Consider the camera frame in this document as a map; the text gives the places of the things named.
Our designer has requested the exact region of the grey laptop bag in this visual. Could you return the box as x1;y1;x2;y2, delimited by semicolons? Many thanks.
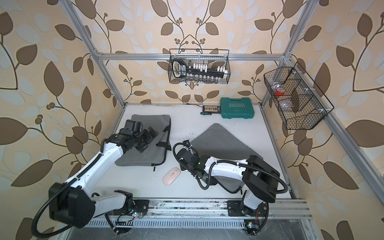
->
191;124;259;194
114;114;172;172

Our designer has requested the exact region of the aluminium frame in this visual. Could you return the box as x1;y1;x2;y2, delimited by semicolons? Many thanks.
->
58;0;384;240

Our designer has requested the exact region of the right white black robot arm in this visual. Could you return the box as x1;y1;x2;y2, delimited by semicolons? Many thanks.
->
172;141;289;236

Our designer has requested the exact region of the black screwdriver bit set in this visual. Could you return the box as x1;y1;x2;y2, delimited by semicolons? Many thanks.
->
201;106;221;115

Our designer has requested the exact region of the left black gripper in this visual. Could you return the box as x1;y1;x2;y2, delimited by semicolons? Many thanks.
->
133;125;160;151

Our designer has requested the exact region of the green plastic tool case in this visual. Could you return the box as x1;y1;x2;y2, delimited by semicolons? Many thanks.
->
220;98;255;119

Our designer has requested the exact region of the pink computer mouse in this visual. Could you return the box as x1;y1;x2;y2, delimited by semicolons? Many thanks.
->
163;168;181;187

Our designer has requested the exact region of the black wire basket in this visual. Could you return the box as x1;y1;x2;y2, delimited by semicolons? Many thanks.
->
264;62;334;130
168;48;231;85

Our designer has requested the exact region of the red item in basket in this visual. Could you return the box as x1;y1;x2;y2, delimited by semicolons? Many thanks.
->
274;87;286;97

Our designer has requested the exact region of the back black wire basket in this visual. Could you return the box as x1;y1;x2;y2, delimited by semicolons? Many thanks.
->
168;48;231;85

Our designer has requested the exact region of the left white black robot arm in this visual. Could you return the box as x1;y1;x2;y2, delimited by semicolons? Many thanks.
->
31;120;158;239

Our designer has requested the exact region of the right black wire basket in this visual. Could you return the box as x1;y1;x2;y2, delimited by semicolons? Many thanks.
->
264;62;334;130

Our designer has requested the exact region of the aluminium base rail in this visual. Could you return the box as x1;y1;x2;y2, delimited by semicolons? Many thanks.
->
86;198;313;229

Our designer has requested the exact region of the black socket holder rail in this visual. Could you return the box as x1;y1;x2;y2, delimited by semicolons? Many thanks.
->
168;59;230;79

